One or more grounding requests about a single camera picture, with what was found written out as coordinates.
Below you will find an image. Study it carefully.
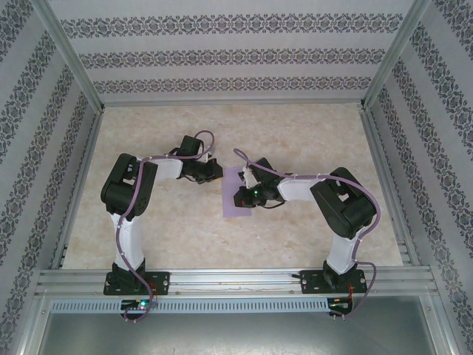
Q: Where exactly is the grey metal base panel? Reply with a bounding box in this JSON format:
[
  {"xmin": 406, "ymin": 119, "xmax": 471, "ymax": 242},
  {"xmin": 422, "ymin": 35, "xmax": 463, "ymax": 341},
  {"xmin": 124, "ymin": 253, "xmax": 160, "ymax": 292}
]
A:
[{"xmin": 36, "ymin": 312, "xmax": 448, "ymax": 355}]

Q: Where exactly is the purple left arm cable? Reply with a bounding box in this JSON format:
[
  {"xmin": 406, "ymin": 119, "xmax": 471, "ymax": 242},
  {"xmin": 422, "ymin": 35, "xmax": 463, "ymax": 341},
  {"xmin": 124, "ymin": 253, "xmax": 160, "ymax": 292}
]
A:
[{"xmin": 112, "ymin": 129, "xmax": 216, "ymax": 325}]

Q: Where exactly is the aluminium mounting rail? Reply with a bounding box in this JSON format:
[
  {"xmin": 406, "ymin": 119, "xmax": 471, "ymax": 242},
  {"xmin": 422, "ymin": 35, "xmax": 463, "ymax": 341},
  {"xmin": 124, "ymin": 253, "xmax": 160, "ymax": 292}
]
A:
[{"xmin": 35, "ymin": 266, "xmax": 436, "ymax": 297}]

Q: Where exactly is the slotted grey cable duct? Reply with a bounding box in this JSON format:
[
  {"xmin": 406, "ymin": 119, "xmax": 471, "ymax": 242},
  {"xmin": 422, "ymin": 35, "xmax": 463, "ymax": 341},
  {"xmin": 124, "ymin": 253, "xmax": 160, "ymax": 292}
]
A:
[{"xmin": 50, "ymin": 297, "xmax": 330, "ymax": 314}]

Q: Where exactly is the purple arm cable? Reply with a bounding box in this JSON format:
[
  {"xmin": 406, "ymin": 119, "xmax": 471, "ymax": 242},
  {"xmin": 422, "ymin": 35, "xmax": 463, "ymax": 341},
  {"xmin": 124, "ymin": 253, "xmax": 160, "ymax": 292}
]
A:
[
  {"xmin": 233, "ymin": 148, "xmax": 381, "ymax": 322},
  {"xmin": 112, "ymin": 129, "xmax": 216, "ymax": 325}
]

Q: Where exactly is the purple paper sheet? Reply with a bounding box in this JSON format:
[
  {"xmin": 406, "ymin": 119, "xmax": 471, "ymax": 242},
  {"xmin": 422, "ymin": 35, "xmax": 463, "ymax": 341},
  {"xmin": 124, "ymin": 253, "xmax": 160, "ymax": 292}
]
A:
[{"xmin": 222, "ymin": 166, "xmax": 254, "ymax": 218}]

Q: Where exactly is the aluminium frame post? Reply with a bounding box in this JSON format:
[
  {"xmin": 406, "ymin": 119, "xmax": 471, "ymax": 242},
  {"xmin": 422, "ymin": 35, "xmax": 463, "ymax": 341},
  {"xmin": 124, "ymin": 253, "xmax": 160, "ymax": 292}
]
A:
[
  {"xmin": 35, "ymin": 0, "xmax": 106, "ymax": 112},
  {"xmin": 14, "ymin": 291, "xmax": 51, "ymax": 355},
  {"xmin": 360, "ymin": 0, "xmax": 433, "ymax": 110},
  {"xmin": 421, "ymin": 295, "xmax": 459, "ymax": 355}
]

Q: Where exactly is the aluminium table edge rail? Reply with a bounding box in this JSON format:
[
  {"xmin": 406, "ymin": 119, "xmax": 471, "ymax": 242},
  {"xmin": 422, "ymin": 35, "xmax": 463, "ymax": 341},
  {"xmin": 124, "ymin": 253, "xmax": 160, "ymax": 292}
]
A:
[
  {"xmin": 100, "ymin": 98, "xmax": 367, "ymax": 109},
  {"xmin": 358, "ymin": 106, "xmax": 422, "ymax": 267},
  {"xmin": 50, "ymin": 109, "xmax": 108, "ymax": 270}
]

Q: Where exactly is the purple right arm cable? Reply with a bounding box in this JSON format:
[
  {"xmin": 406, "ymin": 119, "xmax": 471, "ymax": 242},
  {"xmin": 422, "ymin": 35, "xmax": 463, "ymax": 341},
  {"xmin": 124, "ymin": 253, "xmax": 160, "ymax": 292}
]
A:
[{"xmin": 233, "ymin": 148, "xmax": 381, "ymax": 322}]

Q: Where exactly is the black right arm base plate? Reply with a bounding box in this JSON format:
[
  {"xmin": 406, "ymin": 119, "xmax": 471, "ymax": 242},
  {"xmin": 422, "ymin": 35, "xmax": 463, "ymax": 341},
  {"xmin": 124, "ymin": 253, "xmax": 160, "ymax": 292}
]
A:
[{"xmin": 301, "ymin": 269, "xmax": 368, "ymax": 296}]

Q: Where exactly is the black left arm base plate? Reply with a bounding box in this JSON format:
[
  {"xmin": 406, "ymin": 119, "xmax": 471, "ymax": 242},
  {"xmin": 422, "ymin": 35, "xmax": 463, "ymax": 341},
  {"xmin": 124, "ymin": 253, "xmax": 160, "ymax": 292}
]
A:
[{"xmin": 104, "ymin": 271, "xmax": 171, "ymax": 297}]

